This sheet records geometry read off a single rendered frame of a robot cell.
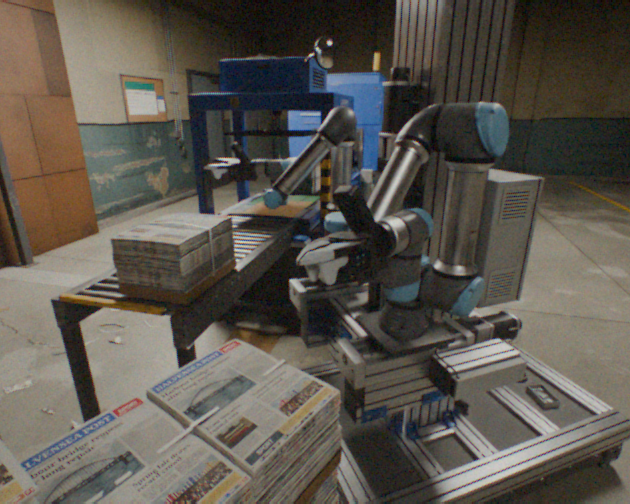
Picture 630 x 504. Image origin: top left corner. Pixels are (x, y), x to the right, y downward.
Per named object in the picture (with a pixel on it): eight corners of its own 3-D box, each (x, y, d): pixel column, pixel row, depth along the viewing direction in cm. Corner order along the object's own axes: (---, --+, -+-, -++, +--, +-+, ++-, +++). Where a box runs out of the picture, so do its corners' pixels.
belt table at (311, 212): (308, 233, 252) (308, 218, 248) (218, 226, 268) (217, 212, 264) (332, 208, 315) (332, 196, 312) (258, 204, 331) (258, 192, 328)
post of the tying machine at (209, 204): (219, 313, 294) (198, 93, 241) (208, 312, 296) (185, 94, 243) (224, 308, 302) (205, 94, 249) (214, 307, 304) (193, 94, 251)
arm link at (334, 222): (323, 251, 155) (323, 218, 151) (325, 240, 168) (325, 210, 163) (353, 252, 154) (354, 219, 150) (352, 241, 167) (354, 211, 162)
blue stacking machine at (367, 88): (389, 236, 476) (403, 48, 406) (290, 228, 508) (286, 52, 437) (398, 208, 613) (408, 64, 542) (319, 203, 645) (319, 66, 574)
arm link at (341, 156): (324, 241, 166) (326, 105, 148) (326, 231, 180) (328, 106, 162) (352, 242, 166) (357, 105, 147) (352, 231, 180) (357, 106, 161)
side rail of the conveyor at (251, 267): (187, 350, 132) (183, 319, 128) (173, 347, 133) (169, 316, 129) (302, 235, 254) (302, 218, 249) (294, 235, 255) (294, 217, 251)
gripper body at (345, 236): (358, 288, 64) (398, 267, 72) (354, 237, 62) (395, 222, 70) (324, 280, 69) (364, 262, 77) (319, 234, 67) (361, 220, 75)
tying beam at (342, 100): (333, 110, 223) (333, 92, 220) (188, 110, 247) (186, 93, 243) (353, 110, 285) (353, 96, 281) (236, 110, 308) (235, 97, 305)
